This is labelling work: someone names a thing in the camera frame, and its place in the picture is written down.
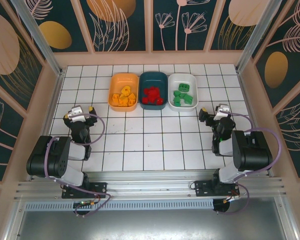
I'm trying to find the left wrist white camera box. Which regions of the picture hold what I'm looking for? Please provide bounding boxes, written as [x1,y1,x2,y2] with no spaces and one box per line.
[68,105,86,123]

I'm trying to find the grey metal panel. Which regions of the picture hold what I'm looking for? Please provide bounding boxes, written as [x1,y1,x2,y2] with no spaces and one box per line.
[4,197,298,240]

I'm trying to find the white plastic container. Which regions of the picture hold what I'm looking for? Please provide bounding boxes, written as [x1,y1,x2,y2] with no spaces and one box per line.
[167,72,199,113]

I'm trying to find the teal plastic container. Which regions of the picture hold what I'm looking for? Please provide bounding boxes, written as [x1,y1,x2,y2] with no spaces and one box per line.
[138,70,170,111]

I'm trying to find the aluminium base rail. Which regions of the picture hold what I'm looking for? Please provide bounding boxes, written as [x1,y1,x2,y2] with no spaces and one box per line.
[13,170,290,202]

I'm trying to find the small wired connector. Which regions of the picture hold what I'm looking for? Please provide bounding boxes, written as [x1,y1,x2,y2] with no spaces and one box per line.
[73,199,97,208]
[223,195,241,203]

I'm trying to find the orange plastic container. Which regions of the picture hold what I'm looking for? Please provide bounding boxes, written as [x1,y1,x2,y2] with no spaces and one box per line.
[107,72,140,112]

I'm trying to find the perforated metal cable strip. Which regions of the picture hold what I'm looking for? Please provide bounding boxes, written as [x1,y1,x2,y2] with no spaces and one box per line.
[24,200,216,211]

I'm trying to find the aluminium frame post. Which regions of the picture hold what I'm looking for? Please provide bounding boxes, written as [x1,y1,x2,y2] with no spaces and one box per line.
[235,0,283,74]
[10,0,66,77]

